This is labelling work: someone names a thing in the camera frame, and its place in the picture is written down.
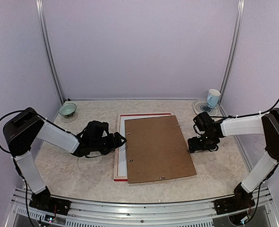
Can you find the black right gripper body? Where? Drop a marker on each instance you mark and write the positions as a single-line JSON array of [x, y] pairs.
[[208, 144]]

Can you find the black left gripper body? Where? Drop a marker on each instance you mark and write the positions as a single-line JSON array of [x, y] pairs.
[[103, 147]]

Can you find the cat and books photo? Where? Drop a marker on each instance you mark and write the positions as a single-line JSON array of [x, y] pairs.
[[122, 163]]

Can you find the red wooden picture frame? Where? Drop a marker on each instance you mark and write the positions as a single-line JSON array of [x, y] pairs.
[[117, 165]]

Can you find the brown frame backing board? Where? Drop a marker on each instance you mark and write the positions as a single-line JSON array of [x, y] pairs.
[[156, 150]]

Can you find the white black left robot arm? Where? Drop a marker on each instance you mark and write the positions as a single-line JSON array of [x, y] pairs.
[[27, 126]]

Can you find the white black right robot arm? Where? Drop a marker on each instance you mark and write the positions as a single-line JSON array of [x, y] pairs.
[[245, 102]]

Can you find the round swirl pattern plate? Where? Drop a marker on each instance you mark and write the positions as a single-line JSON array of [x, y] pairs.
[[200, 106]]

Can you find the light blue ceramic mug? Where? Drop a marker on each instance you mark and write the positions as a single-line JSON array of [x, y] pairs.
[[213, 98]]

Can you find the green ceramic bowl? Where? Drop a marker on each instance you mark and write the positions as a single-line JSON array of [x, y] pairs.
[[68, 110]]

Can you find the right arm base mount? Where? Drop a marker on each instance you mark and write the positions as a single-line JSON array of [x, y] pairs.
[[239, 201]]

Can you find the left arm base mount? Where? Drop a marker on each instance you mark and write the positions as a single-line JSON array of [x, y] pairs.
[[50, 204]]

